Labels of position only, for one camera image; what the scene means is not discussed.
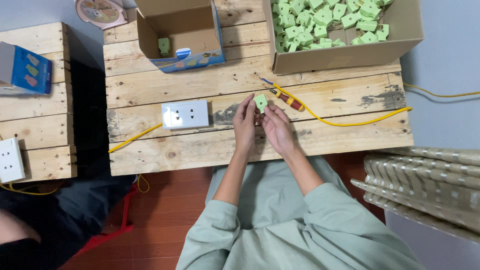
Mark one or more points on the person's left hand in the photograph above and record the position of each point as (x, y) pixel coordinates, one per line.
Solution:
(244, 127)

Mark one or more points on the white double socket box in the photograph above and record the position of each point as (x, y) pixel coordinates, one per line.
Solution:
(185, 114)
(10, 160)

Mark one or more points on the red yellow screwdriver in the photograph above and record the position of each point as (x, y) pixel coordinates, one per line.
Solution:
(289, 100)

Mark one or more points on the person's right hand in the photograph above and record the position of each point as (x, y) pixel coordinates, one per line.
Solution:
(279, 131)

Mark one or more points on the closed blue product carton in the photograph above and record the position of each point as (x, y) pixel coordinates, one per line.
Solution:
(28, 71)

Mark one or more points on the person's pale green clothing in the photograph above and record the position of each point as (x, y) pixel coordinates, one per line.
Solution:
(270, 228)

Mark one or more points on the red metal stool frame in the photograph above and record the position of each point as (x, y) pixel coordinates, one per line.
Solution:
(125, 213)

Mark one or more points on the pink round clock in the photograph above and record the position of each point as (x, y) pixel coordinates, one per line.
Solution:
(100, 13)

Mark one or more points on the large open cardboard box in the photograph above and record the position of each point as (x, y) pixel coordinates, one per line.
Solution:
(337, 58)

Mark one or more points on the small open blue carton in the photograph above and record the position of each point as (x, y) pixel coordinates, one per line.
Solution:
(187, 26)

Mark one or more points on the folded beige striped fabric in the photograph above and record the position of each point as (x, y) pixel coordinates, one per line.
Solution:
(423, 187)

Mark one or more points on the green plug adapter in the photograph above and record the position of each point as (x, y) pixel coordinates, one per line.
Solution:
(261, 102)
(164, 46)

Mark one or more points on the heap of green plugs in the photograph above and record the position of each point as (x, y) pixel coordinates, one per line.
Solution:
(300, 22)

